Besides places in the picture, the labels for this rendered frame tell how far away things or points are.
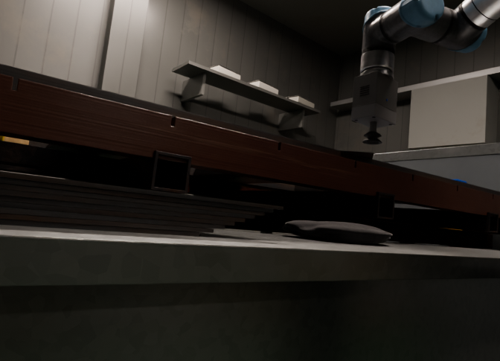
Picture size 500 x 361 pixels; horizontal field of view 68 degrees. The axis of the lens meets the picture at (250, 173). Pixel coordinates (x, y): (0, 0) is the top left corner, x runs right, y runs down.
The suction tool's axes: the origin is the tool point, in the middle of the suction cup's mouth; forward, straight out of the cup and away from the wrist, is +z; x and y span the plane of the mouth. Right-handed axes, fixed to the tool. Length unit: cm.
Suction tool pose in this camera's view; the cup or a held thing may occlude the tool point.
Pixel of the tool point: (372, 142)
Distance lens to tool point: 89.6
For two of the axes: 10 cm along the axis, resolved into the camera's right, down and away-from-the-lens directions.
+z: -1.1, 9.9, -1.3
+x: 6.2, -0.4, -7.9
